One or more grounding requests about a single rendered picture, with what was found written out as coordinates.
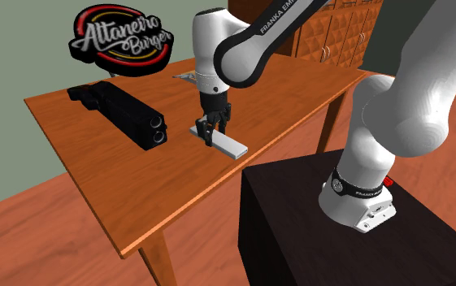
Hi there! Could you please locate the dark robot stand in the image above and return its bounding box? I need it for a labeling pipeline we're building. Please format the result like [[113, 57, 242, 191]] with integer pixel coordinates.
[[237, 149, 456, 286]]

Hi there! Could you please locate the small grey flat tool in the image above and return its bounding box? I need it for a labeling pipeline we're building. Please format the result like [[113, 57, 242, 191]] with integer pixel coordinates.
[[172, 70, 198, 85]]

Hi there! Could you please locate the wooden table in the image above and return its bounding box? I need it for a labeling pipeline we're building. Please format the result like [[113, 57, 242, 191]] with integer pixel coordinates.
[[24, 53, 371, 286]]

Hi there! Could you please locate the black box with two lenses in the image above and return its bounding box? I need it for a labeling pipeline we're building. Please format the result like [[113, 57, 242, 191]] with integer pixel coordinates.
[[66, 80, 169, 152]]

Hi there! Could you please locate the white flat rectangular bar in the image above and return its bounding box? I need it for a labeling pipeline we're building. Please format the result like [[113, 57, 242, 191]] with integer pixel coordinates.
[[189, 125, 250, 161]]

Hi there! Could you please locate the black and red burger sign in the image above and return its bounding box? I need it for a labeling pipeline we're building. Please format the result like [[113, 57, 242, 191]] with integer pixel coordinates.
[[67, 3, 175, 79]]

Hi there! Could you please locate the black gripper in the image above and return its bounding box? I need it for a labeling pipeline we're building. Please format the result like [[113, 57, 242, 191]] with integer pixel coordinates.
[[194, 90, 233, 148]]

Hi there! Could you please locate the brown wooden cabinet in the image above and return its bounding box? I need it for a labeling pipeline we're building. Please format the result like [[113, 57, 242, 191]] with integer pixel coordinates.
[[227, 0, 385, 71]]

